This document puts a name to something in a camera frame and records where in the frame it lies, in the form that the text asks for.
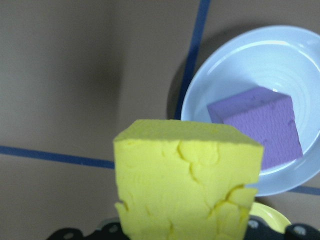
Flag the purple foam cube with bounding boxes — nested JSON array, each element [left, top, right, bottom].
[[206, 86, 304, 169]]

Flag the yellow foam cube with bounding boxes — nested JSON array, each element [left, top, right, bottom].
[[112, 119, 265, 240]]

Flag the light blue bowl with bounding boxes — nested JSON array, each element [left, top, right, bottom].
[[180, 24, 320, 197]]

